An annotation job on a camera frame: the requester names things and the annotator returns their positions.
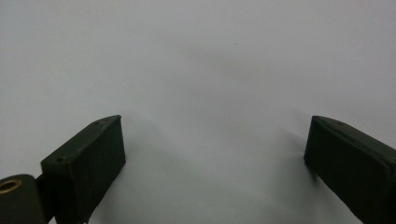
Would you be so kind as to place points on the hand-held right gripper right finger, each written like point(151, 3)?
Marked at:
point(351, 168)

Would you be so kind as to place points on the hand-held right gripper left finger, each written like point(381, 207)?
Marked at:
point(84, 168)

